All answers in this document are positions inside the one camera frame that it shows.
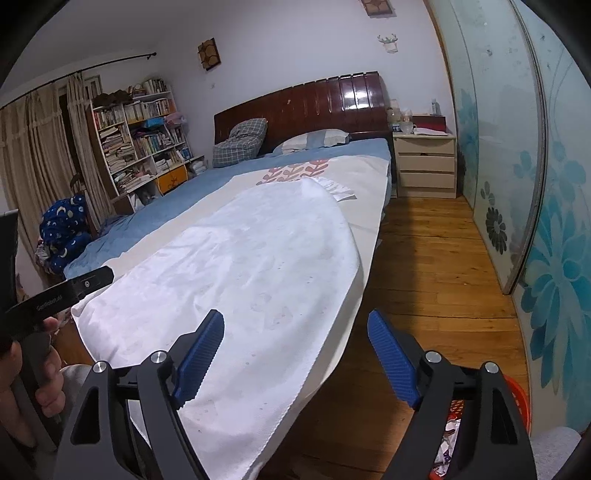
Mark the deer plant wall sticker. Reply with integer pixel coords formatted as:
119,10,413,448
377,34,399,54

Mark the blue moon pattern blanket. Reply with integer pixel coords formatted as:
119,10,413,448
39,194,92,275

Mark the black curtain rod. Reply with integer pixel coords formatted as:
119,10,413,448
1,49,157,107

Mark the orange plastic basket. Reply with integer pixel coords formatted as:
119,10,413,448
407,364,537,479

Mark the cream floral bed cover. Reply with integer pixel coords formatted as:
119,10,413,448
110,154,389,416

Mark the dark wooden headboard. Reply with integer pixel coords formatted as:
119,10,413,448
213,71,392,155

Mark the brown square wall decoration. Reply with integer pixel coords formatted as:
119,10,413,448
197,38,221,71

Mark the white bookshelf with books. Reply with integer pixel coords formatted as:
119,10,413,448
87,77,206,215

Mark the cream bedside drawer cabinet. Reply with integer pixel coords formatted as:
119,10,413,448
393,133,458,199

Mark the floral glass wardrobe door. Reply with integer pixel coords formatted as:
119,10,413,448
428,1,590,432

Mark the white and blue pillow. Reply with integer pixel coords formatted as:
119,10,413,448
273,129,349,155

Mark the white cloth on bed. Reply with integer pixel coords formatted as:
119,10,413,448
71,177,364,480

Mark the beige curtain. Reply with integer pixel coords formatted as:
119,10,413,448
1,73,114,257

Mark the person's left hand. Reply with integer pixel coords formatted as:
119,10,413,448
1,341,65,427

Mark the bed with blue sheet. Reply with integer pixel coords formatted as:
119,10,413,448
66,139,392,479

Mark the plaid grey pillow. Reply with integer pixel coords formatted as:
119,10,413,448
212,118,267,168

